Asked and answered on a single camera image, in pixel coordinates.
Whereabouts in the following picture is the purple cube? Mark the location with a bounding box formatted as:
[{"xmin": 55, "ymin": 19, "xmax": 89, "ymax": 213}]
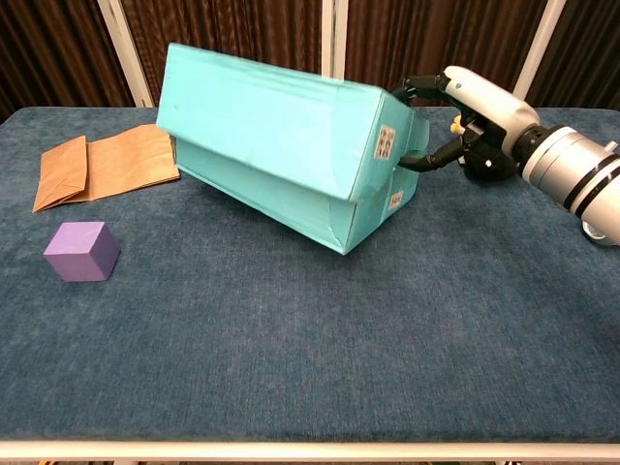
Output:
[{"xmin": 43, "ymin": 221, "xmax": 121, "ymax": 283}]

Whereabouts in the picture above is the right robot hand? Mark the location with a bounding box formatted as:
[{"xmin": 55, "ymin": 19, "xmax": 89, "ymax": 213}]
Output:
[{"xmin": 389, "ymin": 65, "xmax": 542, "ymax": 171}]

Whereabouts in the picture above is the teal cardboard box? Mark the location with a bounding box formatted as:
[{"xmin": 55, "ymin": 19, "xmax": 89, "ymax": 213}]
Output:
[{"xmin": 155, "ymin": 42, "xmax": 432, "ymax": 257}]

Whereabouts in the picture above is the brown ribbed partition panel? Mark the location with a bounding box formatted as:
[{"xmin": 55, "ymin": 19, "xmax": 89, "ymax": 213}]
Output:
[
  {"xmin": 525, "ymin": 0, "xmax": 620, "ymax": 110},
  {"xmin": 344, "ymin": 0, "xmax": 551, "ymax": 110},
  {"xmin": 0, "ymin": 0, "xmax": 135, "ymax": 125},
  {"xmin": 120, "ymin": 0, "xmax": 335, "ymax": 110}
]

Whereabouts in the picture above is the brown paper bag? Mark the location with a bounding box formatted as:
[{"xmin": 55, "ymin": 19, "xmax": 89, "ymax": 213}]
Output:
[{"xmin": 32, "ymin": 123, "xmax": 181, "ymax": 214}]

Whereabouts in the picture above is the blue table mat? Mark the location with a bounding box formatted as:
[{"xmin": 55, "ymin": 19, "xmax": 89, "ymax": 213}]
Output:
[{"xmin": 0, "ymin": 106, "xmax": 620, "ymax": 445}]

